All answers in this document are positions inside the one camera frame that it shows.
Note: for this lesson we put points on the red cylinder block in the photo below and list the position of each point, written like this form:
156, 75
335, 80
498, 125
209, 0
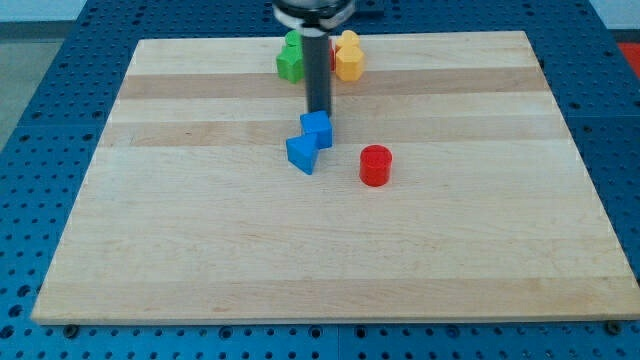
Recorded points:
375, 165

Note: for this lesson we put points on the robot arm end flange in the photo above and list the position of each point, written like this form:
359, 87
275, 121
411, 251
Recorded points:
321, 14

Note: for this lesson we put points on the blue triangle block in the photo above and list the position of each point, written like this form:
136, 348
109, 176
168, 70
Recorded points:
302, 152

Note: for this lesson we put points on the blue cube block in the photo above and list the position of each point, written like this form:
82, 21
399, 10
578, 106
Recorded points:
318, 123

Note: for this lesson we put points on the green star block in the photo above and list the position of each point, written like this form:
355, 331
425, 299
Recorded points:
290, 64

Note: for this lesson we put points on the yellow hexagon block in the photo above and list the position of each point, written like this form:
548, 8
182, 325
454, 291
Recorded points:
349, 63

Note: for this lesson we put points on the red block behind rod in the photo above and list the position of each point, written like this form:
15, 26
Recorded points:
331, 55

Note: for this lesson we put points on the wooden board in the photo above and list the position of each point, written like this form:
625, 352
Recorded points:
191, 214

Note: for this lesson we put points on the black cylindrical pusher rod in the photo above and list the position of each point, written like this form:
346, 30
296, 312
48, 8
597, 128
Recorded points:
317, 74

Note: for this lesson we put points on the green round block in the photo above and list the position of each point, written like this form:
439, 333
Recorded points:
292, 39

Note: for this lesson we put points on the blue perforated table plate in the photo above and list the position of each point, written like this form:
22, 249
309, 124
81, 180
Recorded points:
46, 157

